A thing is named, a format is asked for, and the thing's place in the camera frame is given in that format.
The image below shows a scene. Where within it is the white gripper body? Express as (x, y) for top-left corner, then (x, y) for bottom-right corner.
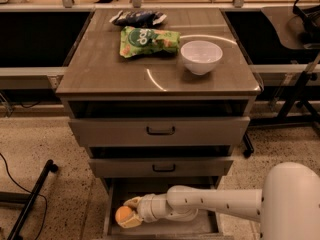
(137, 194), (167, 223)

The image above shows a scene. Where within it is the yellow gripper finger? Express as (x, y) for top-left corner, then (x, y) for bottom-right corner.
(124, 196), (142, 209)
(118, 211), (142, 228)

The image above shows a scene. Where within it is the orange fruit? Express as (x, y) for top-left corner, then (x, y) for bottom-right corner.
(115, 206), (133, 223)

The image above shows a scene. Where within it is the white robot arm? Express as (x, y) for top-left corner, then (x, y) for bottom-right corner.
(115, 162), (320, 240)

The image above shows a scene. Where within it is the open bottom drawer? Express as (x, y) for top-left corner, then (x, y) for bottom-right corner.
(102, 177), (234, 240)

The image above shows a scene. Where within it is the middle drawer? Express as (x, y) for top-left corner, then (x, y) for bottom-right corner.
(89, 157), (233, 178)

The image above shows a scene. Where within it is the grey drawer cabinet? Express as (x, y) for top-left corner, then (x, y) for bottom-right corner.
(55, 7), (262, 240)

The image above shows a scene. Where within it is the top drawer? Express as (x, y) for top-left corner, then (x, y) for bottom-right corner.
(69, 117), (250, 147)

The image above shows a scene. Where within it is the black stand leg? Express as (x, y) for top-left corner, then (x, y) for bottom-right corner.
(0, 159), (58, 240)

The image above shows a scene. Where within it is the white bowl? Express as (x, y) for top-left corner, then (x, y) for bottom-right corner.
(180, 40), (223, 75)

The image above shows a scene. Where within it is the green snack bag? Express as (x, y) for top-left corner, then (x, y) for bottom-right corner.
(119, 26), (180, 58)

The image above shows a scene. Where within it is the dark blue snack bag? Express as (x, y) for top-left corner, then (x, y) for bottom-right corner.
(109, 10), (167, 28)

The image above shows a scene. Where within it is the black floor cable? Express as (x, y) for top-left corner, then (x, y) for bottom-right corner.
(0, 152), (49, 240)

